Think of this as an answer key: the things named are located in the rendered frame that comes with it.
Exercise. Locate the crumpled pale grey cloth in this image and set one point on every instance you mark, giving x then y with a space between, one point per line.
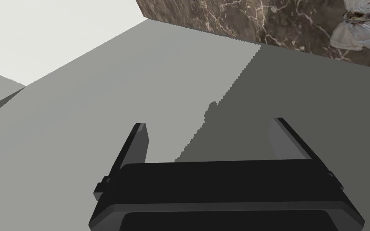
363 27

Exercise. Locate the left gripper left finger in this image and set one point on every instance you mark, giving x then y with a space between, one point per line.
133 148

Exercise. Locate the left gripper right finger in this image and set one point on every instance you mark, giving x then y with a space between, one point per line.
290 145

